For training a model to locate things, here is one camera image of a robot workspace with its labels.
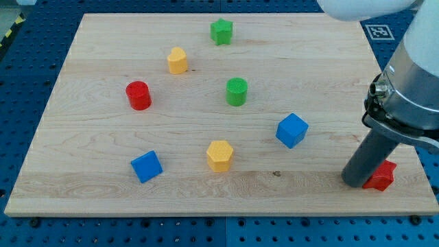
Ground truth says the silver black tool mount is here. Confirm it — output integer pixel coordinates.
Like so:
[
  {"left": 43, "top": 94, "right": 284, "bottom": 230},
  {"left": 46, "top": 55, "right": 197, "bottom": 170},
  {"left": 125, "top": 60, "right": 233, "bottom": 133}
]
[{"left": 362, "top": 40, "right": 438, "bottom": 154}]

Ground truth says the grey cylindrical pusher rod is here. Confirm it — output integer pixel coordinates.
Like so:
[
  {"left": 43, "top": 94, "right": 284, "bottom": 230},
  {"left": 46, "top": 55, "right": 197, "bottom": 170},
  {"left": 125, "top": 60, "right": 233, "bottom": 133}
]
[{"left": 342, "top": 130, "right": 399, "bottom": 187}]

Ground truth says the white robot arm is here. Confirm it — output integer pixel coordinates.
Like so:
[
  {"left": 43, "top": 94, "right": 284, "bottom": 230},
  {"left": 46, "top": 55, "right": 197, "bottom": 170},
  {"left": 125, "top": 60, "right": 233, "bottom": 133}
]
[{"left": 318, "top": 0, "right": 438, "bottom": 187}]

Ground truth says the red star block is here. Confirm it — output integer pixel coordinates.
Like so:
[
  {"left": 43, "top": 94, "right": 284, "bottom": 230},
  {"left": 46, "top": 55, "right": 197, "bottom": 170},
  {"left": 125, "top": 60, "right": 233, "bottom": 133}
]
[{"left": 362, "top": 160, "right": 397, "bottom": 191}]

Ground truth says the blue cube block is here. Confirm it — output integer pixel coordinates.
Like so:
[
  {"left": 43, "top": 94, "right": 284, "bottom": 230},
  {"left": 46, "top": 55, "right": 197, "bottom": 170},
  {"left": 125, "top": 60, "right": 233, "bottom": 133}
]
[{"left": 276, "top": 113, "right": 309, "bottom": 149}]

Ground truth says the green star block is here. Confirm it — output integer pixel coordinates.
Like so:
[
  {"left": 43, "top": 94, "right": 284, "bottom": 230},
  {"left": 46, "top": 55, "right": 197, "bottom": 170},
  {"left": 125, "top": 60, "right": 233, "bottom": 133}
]
[{"left": 210, "top": 18, "right": 233, "bottom": 45}]

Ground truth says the white fiducial marker tag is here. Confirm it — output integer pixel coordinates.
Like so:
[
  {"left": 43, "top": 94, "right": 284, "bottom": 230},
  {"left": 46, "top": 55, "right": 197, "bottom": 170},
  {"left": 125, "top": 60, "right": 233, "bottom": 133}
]
[{"left": 365, "top": 24, "right": 394, "bottom": 40}]

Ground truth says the green cylinder block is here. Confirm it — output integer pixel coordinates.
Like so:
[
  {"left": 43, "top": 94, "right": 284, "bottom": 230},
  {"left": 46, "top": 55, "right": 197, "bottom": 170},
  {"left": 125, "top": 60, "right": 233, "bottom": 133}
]
[{"left": 226, "top": 78, "right": 248, "bottom": 106}]

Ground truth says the yellow hexagon block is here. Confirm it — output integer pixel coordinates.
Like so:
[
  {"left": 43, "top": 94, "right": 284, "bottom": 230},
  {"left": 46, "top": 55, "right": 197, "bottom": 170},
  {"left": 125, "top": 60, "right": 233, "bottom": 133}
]
[{"left": 206, "top": 140, "right": 234, "bottom": 172}]

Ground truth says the yellow heart block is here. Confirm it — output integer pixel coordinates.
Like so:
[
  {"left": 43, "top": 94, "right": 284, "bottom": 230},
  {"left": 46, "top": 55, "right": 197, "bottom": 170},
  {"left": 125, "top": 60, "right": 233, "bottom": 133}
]
[{"left": 167, "top": 47, "right": 188, "bottom": 74}]

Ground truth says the light wooden board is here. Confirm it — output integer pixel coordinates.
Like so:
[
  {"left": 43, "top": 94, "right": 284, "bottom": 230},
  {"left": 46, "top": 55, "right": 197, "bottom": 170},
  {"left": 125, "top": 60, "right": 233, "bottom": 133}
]
[{"left": 5, "top": 14, "right": 438, "bottom": 217}]

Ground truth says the blue tilted square block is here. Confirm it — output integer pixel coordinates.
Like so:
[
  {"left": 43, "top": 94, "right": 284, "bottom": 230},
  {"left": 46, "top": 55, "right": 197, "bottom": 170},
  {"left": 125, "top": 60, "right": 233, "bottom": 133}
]
[{"left": 130, "top": 150, "right": 163, "bottom": 183}]

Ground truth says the red cylinder block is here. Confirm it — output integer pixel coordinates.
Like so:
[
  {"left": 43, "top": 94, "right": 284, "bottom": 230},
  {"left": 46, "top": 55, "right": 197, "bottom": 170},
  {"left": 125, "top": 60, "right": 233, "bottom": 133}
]
[{"left": 126, "top": 81, "right": 152, "bottom": 110}]

